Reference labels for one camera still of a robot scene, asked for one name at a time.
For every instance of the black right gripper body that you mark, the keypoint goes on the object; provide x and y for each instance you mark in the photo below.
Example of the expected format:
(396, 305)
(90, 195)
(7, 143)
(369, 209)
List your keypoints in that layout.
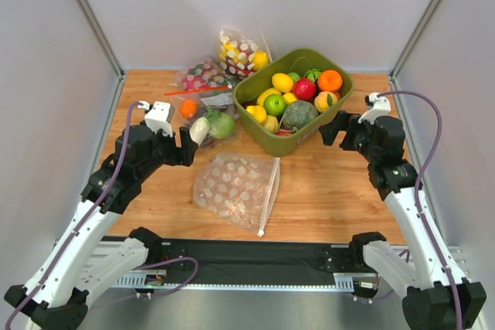
(342, 134)

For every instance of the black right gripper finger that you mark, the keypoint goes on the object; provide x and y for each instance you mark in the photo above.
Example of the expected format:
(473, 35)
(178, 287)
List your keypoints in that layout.
(330, 131)
(347, 142)

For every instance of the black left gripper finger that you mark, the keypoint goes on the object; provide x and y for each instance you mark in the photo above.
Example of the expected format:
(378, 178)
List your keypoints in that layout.
(177, 137)
(188, 147)

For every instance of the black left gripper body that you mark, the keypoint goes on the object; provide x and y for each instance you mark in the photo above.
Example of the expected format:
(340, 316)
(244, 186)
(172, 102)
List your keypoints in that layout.
(177, 148)

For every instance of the fake yellow peach with leaf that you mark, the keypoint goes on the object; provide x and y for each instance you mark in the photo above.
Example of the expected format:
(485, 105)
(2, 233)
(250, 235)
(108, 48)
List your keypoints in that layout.
(325, 100)

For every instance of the fake orange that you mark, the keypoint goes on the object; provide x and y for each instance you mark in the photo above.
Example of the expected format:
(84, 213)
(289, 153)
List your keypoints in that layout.
(188, 109)
(330, 80)

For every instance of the fake red peach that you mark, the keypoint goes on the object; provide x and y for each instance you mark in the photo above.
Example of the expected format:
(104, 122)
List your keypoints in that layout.
(304, 89)

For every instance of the clear zip bag with fruit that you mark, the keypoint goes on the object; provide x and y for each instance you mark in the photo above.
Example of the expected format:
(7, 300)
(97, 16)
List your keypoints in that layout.
(239, 189)

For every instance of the fake yellow lemon from bag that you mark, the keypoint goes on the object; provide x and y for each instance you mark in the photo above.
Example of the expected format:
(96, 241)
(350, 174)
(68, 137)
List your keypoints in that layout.
(282, 82)

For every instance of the fake yellow pear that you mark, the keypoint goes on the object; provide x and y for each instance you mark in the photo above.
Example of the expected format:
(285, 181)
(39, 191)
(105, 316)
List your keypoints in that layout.
(289, 97)
(258, 113)

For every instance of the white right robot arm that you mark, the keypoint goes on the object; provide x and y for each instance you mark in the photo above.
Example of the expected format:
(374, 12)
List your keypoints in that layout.
(434, 291)

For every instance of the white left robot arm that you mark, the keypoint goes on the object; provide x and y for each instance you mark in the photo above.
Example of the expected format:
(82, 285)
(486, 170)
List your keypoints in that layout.
(60, 293)

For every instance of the fake netted melon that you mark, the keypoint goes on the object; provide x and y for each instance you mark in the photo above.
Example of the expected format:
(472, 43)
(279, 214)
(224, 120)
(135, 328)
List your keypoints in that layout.
(298, 114)

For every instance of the fake green cabbage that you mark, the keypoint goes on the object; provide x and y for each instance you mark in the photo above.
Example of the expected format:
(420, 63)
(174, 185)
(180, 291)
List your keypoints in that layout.
(222, 125)

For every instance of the clear bag with orange zipper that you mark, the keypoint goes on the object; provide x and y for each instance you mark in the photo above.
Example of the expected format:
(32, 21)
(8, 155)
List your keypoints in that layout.
(220, 98)

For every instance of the fake striped watermelon ball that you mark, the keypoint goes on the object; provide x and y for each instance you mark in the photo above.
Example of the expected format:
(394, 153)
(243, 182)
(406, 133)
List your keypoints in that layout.
(313, 74)

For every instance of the fake red apple in bin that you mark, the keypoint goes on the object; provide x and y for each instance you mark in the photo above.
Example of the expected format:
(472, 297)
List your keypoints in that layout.
(284, 133)

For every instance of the fake bumpy green fruit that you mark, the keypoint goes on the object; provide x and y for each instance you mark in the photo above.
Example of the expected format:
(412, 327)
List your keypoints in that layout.
(294, 76)

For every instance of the fake yellow quince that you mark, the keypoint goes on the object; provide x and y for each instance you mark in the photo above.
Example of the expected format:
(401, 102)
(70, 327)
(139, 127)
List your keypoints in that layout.
(271, 124)

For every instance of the fake green apple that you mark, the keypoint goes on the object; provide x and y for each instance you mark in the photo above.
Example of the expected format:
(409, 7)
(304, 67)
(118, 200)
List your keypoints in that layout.
(275, 105)

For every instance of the polka dot bag with strawberry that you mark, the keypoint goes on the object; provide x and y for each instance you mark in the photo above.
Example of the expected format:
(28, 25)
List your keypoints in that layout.
(207, 73)

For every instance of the polka dot bag with lemon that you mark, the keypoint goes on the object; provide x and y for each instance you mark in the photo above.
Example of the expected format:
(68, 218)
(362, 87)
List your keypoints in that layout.
(241, 56)

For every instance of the green plastic bin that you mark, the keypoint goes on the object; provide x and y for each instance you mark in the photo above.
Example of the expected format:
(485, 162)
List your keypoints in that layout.
(298, 60)

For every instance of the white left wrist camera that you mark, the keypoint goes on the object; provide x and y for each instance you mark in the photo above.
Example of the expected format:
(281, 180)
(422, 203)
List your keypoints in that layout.
(158, 118)

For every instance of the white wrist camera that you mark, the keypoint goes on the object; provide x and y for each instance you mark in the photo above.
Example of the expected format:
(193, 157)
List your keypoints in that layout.
(158, 118)
(378, 106)

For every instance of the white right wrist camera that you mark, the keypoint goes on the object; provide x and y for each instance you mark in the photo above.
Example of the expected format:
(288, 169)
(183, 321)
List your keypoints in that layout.
(378, 106)

